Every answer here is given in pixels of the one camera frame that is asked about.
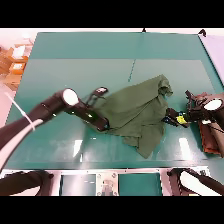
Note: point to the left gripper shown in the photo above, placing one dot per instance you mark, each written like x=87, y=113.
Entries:
x=99, y=122

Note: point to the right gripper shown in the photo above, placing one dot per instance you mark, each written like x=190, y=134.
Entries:
x=174, y=117

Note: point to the green shirt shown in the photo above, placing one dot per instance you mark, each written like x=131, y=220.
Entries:
x=133, y=110

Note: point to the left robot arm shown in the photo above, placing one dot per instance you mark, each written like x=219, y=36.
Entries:
x=50, y=107

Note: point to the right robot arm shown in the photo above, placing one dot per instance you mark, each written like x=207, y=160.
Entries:
x=213, y=106

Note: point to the orange garment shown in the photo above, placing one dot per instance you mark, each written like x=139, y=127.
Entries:
x=212, y=150

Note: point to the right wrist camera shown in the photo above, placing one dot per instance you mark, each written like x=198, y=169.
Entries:
x=190, y=97

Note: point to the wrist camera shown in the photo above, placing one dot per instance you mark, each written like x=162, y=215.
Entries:
x=190, y=97
x=100, y=90

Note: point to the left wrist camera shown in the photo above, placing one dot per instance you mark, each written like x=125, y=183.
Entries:
x=100, y=90

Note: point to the silver frame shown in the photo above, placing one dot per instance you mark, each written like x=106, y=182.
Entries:
x=107, y=182

